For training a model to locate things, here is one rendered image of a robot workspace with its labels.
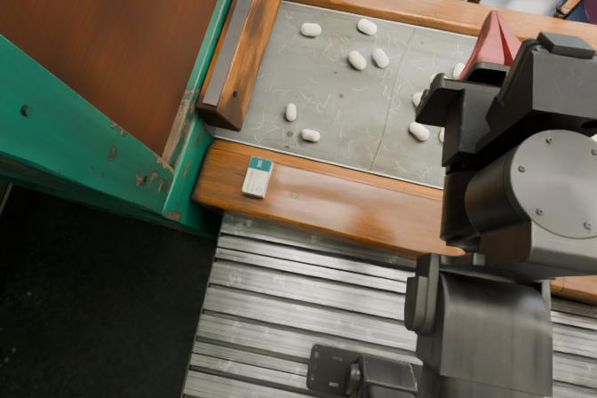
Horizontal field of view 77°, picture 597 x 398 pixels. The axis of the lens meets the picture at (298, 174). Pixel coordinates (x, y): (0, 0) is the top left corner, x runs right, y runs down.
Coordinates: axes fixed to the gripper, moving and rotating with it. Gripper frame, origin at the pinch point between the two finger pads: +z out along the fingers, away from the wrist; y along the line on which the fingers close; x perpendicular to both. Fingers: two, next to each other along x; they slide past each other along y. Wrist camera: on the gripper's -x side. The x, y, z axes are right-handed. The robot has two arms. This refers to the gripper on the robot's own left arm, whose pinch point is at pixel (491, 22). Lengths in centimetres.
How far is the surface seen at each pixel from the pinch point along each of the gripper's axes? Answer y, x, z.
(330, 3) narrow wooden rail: 17.0, 30.0, 25.9
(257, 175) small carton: 23.0, 28.4, -9.8
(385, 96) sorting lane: 4.3, 32.3, 9.6
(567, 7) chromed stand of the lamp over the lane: -24.1, 27.3, 29.0
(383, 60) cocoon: 5.7, 30.2, 15.3
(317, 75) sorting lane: 16.8, 32.3, 11.6
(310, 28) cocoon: 19.6, 30.1, 19.7
